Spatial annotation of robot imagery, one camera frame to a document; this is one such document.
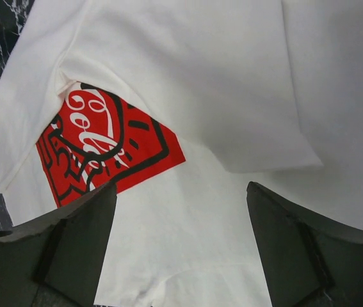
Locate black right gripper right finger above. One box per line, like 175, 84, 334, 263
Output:
246, 182, 363, 306

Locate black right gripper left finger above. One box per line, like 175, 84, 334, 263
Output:
0, 182, 117, 306

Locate white Coca-Cola t-shirt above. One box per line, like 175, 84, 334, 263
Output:
0, 1, 363, 306

